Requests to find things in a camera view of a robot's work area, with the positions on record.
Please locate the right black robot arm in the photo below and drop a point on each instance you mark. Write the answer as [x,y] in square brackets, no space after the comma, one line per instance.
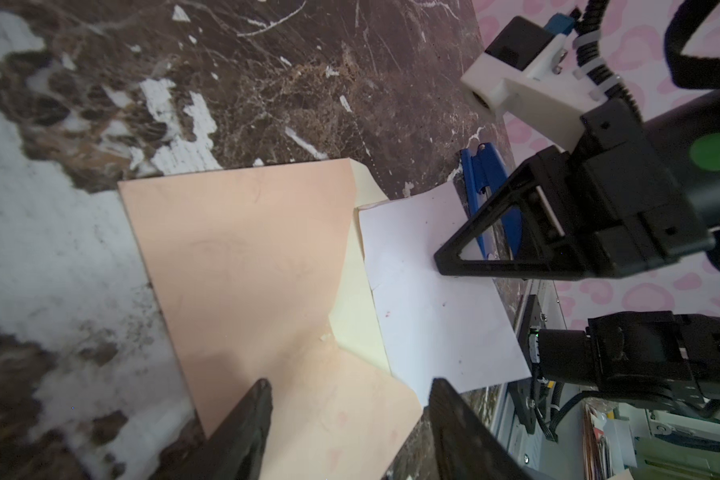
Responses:
[649,357]

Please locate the pink envelope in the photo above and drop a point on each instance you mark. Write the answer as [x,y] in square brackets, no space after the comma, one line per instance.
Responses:
[246,266]

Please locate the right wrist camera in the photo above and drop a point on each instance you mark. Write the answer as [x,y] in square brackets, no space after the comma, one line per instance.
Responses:
[522,72]

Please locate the white letter paper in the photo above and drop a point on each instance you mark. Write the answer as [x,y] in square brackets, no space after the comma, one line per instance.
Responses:
[434,326]

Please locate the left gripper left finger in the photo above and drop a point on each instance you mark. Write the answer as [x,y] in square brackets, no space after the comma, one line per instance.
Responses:
[236,448]

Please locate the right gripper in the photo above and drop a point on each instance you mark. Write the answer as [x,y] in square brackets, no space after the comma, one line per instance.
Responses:
[649,192]

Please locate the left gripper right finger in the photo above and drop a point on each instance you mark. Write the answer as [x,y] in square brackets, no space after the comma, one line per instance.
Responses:
[464,447]

